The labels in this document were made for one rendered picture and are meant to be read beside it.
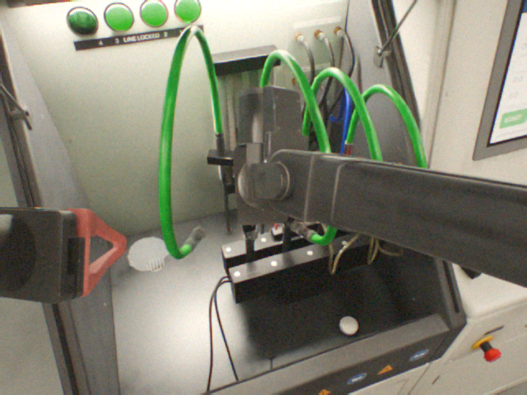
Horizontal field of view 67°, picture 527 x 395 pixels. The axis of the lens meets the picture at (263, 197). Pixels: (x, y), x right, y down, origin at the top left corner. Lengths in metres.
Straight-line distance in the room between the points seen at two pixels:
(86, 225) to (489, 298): 0.74
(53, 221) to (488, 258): 0.28
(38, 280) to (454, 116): 0.74
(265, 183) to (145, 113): 0.57
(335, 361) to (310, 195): 0.48
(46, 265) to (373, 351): 0.60
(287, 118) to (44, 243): 0.24
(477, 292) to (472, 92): 0.38
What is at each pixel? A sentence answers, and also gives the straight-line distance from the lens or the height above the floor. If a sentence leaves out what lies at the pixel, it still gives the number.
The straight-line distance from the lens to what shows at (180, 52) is 0.53.
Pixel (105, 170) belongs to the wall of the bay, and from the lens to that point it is 0.96.
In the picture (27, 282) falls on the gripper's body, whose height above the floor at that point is 1.40.
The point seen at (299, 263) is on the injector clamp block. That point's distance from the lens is 0.82.
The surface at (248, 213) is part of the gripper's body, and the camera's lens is 0.51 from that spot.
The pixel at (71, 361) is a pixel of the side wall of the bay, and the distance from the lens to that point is 0.70.
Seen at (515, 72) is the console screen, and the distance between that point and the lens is 0.92.
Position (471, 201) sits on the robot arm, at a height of 1.48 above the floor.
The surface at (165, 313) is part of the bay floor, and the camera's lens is 0.96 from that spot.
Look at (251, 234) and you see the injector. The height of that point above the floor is 1.09.
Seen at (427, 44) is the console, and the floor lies 1.35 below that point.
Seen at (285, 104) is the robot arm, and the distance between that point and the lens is 0.41.
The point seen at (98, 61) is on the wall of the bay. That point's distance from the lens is 0.83.
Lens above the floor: 1.65
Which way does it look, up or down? 45 degrees down
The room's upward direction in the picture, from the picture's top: straight up
